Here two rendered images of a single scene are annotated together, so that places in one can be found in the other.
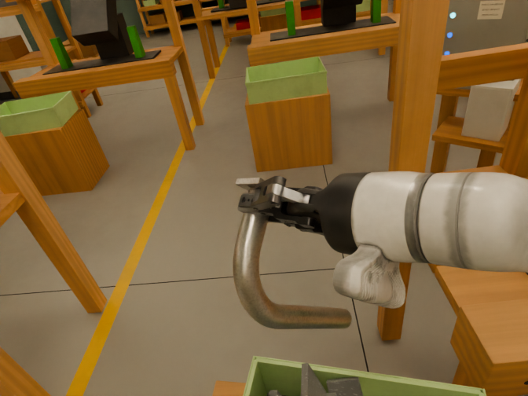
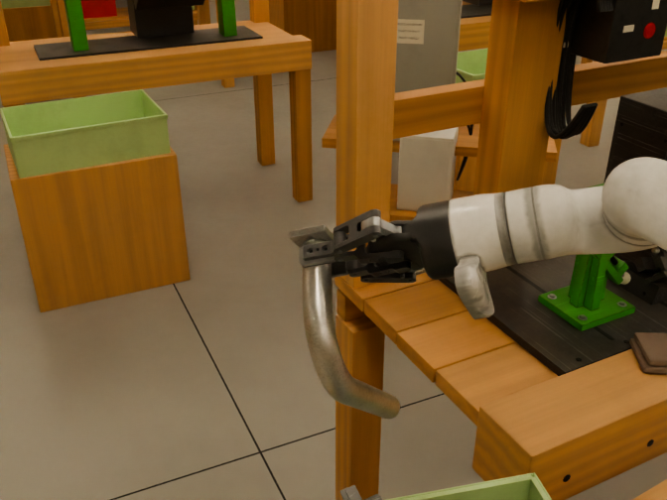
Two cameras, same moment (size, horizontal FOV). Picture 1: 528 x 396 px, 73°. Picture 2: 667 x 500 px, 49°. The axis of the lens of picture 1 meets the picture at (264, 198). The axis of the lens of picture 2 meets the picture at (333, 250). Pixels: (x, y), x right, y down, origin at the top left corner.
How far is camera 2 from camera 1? 44 cm
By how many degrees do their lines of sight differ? 28
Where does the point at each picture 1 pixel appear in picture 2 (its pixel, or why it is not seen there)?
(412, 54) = (361, 93)
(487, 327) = (514, 421)
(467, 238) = (544, 228)
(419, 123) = (375, 184)
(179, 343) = not seen: outside the picture
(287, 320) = (360, 389)
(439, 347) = not seen: outside the picture
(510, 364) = (548, 453)
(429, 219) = (515, 221)
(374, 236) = (473, 245)
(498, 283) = (510, 374)
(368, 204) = (465, 220)
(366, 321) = not seen: outside the picture
